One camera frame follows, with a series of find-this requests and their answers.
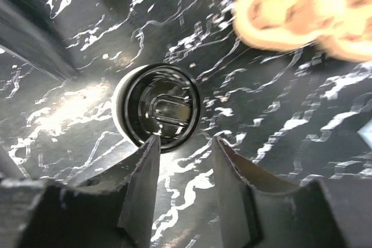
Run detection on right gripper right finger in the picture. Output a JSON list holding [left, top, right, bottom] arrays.
[[212, 137, 371, 247]]

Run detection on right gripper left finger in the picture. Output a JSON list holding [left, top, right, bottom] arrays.
[[1, 136, 160, 247]]

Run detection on brown paper cup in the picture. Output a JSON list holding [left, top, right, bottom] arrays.
[[111, 64, 149, 147]]

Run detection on black plastic cup lid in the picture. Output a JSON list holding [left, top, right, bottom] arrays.
[[119, 63, 202, 153]]

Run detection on black marble pattern mat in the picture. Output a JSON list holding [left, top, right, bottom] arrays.
[[1, 0, 371, 247]]

